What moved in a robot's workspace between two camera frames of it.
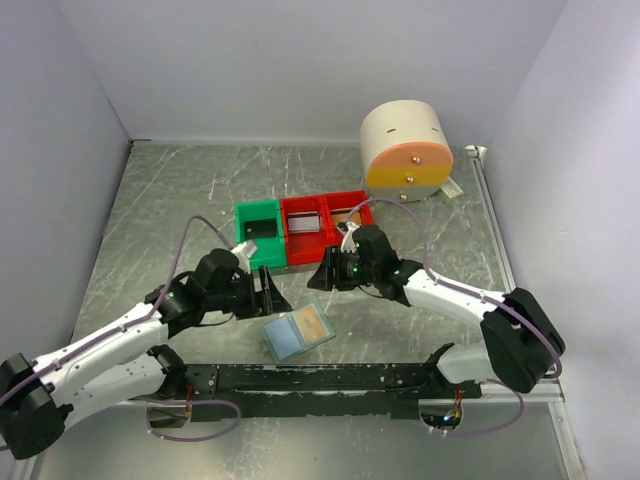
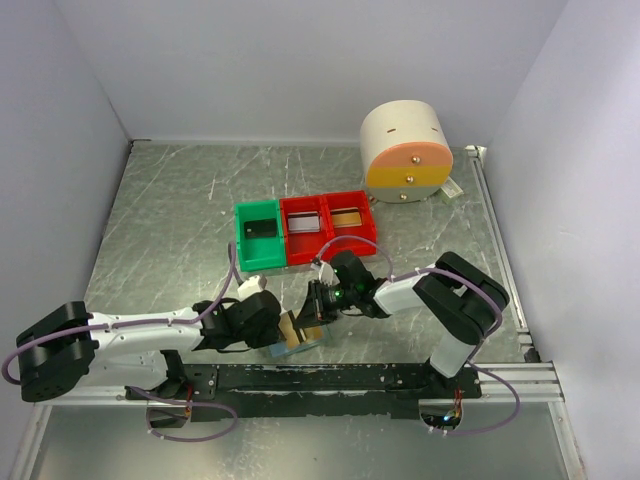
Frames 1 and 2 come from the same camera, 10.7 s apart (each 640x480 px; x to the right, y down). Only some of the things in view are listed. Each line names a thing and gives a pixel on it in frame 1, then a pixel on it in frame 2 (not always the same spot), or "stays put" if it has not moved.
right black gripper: [330, 272] to [312, 311]
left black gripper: [266, 303] to [271, 335]
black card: [260, 228] stays put
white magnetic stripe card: [303, 222] stays put
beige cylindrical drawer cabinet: [406, 152] stays put
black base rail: [316, 391] stays put
